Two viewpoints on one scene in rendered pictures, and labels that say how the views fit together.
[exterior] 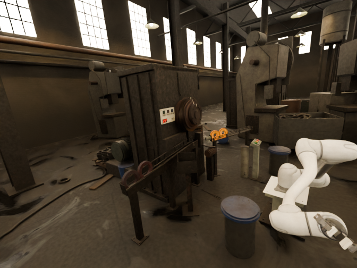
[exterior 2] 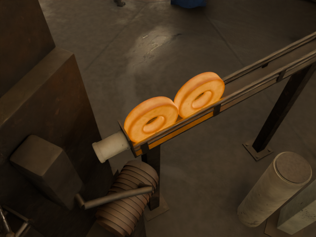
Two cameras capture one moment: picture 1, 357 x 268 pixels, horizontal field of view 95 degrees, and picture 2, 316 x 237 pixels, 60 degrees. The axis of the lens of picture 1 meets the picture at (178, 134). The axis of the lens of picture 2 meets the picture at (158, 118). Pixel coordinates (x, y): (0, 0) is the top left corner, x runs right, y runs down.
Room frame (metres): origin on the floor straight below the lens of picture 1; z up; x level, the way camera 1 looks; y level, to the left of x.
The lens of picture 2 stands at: (2.13, -0.52, 1.33)
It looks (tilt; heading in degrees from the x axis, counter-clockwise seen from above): 55 degrees down; 349
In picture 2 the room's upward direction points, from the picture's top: straight up
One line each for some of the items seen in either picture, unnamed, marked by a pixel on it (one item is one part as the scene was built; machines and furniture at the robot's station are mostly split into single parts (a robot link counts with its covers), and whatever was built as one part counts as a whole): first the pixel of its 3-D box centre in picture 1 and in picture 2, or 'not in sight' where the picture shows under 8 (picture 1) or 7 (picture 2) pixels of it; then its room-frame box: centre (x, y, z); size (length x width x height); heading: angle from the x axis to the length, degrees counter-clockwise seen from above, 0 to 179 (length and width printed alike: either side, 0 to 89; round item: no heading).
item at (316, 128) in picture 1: (301, 131); not in sight; (3.43, -2.69, 0.39); 1.03 x 0.83 x 0.77; 68
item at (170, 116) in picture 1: (168, 115); not in sight; (2.06, 0.11, 1.15); 0.26 x 0.02 x 0.18; 143
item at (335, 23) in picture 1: (329, 61); not in sight; (7.97, -7.22, 2.25); 0.92 x 0.92 x 4.50
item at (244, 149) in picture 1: (244, 161); (267, 195); (2.43, -1.02, 0.26); 0.12 x 0.12 x 0.52
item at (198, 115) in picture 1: (195, 114); not in sight; (2.21, -0.26, 1.11); 0.28 x 0.06 x 0.28; 143
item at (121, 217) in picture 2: (211, 163); (133, 215); (2.45, -0.49, 0.27); 0.22 x 0.13 x 0.53; 143
